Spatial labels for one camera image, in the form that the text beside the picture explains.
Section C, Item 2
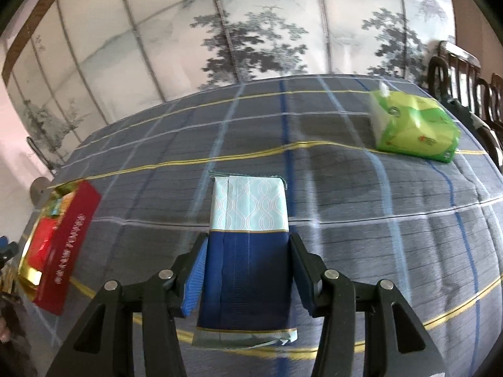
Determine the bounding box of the round stone disc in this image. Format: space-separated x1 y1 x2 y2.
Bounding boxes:
30 177 50 209

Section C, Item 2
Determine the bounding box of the green tissue pack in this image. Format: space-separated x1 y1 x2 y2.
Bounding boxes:
367 84 462 163

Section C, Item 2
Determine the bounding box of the brown woven blind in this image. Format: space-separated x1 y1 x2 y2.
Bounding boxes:
0 0 101 83

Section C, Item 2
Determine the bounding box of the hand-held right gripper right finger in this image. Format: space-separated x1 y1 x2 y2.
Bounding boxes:
289 232 446 377

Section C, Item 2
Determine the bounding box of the red tin box gold inside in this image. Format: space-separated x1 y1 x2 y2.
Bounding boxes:
18 181 102 317

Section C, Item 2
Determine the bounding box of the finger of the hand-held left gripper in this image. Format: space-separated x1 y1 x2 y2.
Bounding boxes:
0 235 19 271

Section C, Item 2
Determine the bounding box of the red packet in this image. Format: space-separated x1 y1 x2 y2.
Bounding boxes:
25 220 59 271

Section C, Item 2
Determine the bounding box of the ink landscape folding screen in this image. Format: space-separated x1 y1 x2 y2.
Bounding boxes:
2 0 458 158

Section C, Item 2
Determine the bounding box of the thin metal chair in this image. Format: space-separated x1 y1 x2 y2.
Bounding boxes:
27 137 59 173

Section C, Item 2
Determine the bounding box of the navy and pale tissue pack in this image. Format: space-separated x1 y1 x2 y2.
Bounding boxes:
191 172 298 348

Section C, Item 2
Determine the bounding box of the dark cloth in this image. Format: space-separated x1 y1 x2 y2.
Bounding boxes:
444 96 498 146

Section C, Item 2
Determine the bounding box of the dark wooden chair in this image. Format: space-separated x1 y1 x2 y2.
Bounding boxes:
428 40 482 99
475 71 503 166

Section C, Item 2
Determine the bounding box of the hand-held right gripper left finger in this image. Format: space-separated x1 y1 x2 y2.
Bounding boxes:
45 232 209 377

